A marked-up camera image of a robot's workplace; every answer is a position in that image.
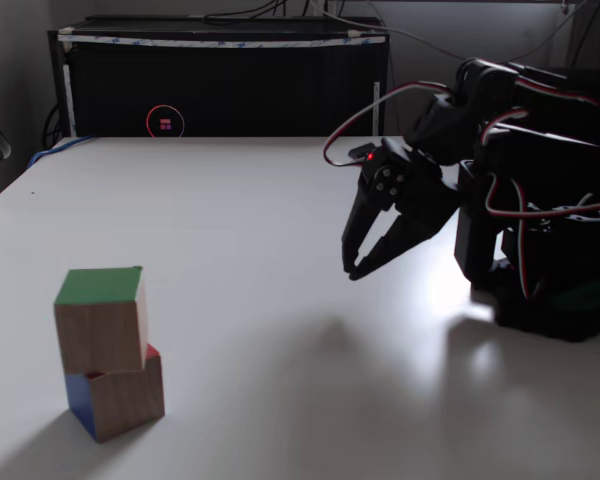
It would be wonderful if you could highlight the wooden cube with green face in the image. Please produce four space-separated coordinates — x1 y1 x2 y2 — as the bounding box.
53 265 151 375

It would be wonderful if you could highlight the red white servo cable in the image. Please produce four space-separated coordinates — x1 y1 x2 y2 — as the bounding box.
483 169 547 301
322 81 457 169

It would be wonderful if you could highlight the blue cable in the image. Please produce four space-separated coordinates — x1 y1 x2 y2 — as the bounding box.
27 134 100 167

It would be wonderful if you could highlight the wooden cube with marker print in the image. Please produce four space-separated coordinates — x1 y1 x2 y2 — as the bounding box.
63 342 166 444

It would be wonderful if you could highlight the black computer case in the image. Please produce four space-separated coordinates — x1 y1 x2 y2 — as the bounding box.
47 16 393 139

